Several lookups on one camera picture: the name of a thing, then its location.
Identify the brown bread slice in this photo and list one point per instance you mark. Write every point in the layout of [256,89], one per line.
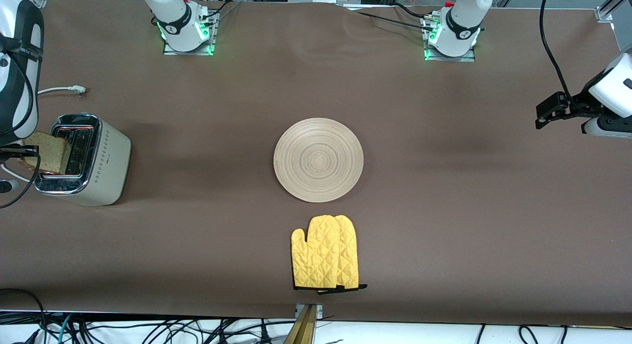
[49,151]

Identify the round wooden plate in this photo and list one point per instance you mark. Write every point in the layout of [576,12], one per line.
[318,160]

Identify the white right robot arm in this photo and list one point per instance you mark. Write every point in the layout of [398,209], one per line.
[173,13]

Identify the cream and chrome toaster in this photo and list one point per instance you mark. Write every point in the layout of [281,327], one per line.
[106,171]

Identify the brown table cover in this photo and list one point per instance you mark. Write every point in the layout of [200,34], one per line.
[222,87]

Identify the yellow quilted oven mitt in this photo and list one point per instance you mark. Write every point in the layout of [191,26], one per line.
[316,255]
[348,250]

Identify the brass coloured bar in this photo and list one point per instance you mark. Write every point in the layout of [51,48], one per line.
[302,329]

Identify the aluminium corner bracket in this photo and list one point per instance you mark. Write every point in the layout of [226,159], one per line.
[603,14]

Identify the small metal bracket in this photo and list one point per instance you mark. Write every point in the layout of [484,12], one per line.
[319,310]

